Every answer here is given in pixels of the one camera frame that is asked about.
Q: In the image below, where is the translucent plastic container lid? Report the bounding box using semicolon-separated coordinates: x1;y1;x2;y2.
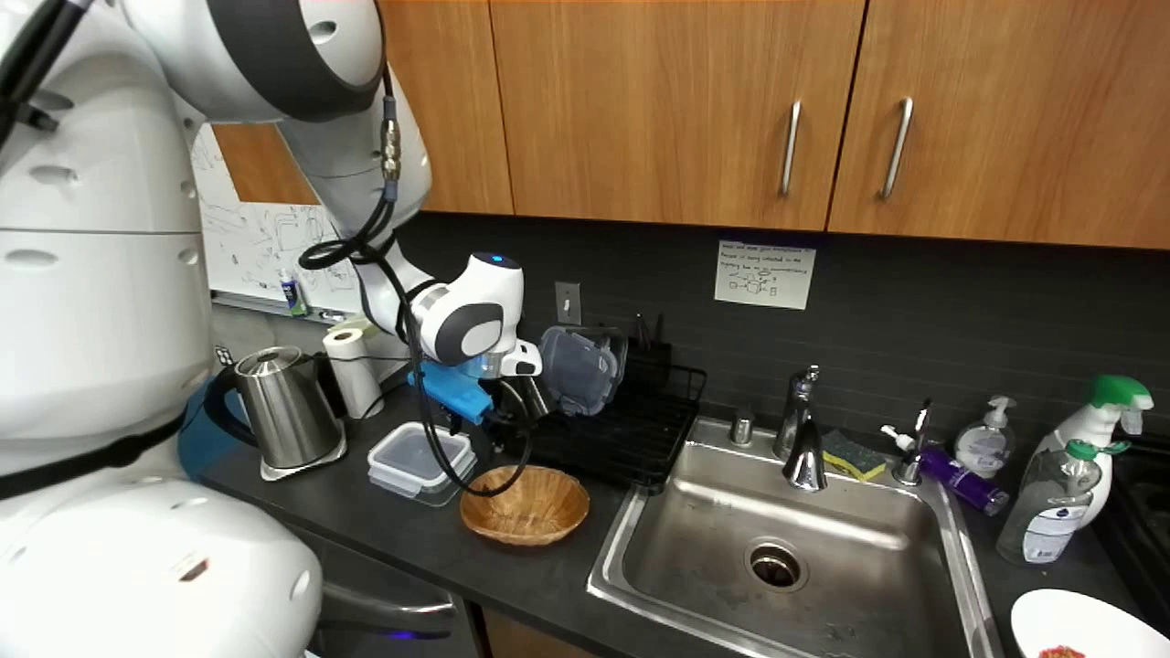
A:
537;321;630;419

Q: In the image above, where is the stainless steel sink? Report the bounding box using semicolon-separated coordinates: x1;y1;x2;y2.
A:
580;417;997;658

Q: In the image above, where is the chrome sink side sprayer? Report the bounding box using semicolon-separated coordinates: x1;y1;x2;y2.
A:
877;400;937;489

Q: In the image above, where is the silver dishwasher handle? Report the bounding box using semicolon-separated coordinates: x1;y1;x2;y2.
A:
318;576;462;620

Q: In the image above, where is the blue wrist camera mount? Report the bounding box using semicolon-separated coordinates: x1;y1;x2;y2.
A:
413;358;496;428

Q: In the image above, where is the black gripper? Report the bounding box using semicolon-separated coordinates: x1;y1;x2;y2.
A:
468;377;542;495

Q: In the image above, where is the woven wicker bowl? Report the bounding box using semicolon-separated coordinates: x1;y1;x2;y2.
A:
457;461;592;547

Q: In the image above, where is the purple bottle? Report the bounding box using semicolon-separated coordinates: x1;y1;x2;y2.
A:
915;441;1012;520

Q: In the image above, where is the clear dish soap bottle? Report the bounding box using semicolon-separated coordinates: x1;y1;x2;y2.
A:
996;435;1111;565

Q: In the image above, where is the clear plastic lunch box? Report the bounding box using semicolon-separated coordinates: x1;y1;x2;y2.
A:
362;417;478;508

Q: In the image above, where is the spray bottle with green trigger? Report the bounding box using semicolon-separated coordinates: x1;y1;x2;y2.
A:
1036;368;1158;526

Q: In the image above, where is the clear pump soap dispenser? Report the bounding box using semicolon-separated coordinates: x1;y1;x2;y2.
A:
952;391;1021;481

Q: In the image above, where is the silver cabinet door handle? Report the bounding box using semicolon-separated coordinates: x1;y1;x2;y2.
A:
775;96;809;201
877;91;916;204

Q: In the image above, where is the chrome sink faucet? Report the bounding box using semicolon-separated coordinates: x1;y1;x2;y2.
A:
771;358;831;495

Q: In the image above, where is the white paper wall sign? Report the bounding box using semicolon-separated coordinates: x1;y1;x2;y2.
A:
711;235;820;312

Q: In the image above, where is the wooden lower cabinet door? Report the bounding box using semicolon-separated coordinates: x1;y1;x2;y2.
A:
478;602;580;658

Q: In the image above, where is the stainless steel electric kettle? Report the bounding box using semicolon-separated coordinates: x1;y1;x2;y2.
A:
205;342;353;485

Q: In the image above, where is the white ceramic dish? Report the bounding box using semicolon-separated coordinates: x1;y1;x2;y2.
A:
1005;585;1170;658

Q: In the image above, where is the black dish rack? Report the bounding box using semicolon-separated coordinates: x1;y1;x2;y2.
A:
489;308;711;495

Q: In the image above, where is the blue office chair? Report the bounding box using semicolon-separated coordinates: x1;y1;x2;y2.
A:
177;372;266;485

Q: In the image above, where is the green yellow sponge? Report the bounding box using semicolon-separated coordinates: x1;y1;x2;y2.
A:
820;428;899;485

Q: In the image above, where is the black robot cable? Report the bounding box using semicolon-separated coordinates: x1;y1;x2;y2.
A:
0;0;542;501

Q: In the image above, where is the white paper towel roll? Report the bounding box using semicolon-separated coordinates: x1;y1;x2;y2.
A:
318;321;389;424

